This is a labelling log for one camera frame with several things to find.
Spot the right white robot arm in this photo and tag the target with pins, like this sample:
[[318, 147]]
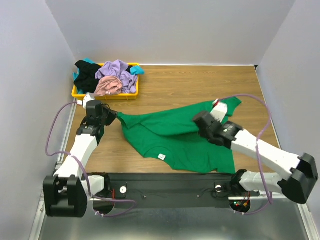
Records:
[[294, 176]]

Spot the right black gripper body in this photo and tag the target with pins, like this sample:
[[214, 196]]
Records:
[[201, 120]]

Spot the pink t-shirt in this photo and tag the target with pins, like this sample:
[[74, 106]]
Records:
[[108, 86]]

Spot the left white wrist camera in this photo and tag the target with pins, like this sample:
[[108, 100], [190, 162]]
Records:
[[87, 98]]

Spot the lavender t-shirt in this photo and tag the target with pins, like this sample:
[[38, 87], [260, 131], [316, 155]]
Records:
[[122, 71]]

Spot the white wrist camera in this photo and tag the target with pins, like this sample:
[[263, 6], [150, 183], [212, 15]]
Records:
[[87, 98], [219, 110]]

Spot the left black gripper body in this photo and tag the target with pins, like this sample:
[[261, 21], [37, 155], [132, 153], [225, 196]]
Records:
[[110, 116]]

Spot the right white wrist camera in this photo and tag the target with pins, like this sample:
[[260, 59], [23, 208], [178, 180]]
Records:
[[219, 110]]

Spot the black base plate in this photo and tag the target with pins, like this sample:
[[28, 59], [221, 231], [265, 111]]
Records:
[[170, 191]]

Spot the green t-shirt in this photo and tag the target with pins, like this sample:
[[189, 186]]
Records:
[[172, 137]]

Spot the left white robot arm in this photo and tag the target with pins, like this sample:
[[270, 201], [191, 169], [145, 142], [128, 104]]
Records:
[[68, 191]]

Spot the black t-shirt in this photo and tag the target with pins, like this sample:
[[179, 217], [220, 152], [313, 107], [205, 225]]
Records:
[[86, 80]]

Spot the yellow plastic bin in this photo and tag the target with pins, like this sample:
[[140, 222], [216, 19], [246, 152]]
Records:
[[105, 96]]

